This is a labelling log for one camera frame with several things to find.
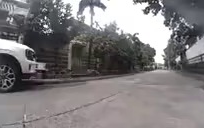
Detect raised concrete kerb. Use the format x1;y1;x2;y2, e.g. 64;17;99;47
21;71;141;85

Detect grey concrete road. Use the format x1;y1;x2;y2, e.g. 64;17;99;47
0;69;204;128

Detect tall palm tree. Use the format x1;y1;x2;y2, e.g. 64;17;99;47
76;0;108;29

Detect dark wall with gate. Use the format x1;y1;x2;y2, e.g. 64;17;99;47
23;31;101;76

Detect white suv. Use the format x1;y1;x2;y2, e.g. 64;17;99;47
0;36;48;94

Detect building with balcony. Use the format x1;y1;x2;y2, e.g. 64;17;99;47
0;0;33;43

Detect row of leafy trees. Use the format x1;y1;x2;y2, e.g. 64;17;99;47
74;20;157;74

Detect trees with overhanging branches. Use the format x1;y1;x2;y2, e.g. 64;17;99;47
133;0;204;71

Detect wall with railing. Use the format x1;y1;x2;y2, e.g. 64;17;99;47
183;29;204;75

